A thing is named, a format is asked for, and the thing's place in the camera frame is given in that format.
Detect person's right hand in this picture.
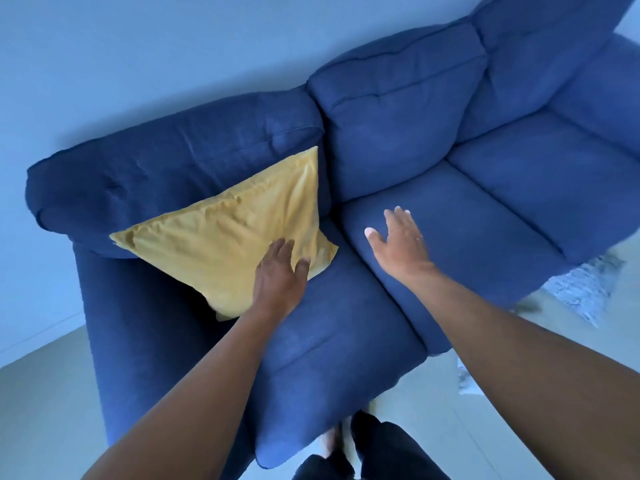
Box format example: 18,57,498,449
364,206,439,284

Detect person's left hand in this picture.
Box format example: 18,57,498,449
251,238,312,316

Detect yellow throw pillow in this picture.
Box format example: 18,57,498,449
109,146,339,322

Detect person's left forearm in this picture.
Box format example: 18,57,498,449
81,301,302,480

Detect person's right forearm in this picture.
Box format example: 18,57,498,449
400,264,640,480

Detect blue sofa seat cushion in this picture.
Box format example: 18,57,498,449
446,111,640,266
338,161,571,356
248,219,429,470

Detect blue sofa back cushion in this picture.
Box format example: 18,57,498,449
456,0,640,144
25,85,333,259
306,19,489,204

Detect blue fabric sofa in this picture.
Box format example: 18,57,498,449
25,0,640,480

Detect person's black trousers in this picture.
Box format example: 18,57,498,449
294,411,452,480

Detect patterned white grey rug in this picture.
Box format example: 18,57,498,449
456,251,627,397

